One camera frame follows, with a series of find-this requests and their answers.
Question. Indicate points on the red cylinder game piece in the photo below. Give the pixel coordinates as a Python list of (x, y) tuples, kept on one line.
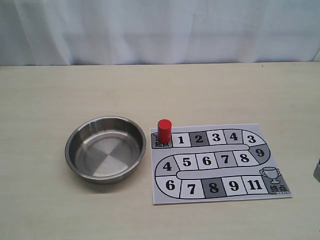
[(164, 129)]

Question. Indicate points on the stainless steel round bowl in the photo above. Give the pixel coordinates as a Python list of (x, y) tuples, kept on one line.
[(106, 149)]

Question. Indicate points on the printed paper game board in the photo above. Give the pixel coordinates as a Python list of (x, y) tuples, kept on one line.
[(214, 163)]

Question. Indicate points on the white backdrop curtain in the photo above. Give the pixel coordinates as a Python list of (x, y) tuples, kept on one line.
[(131, 32)]

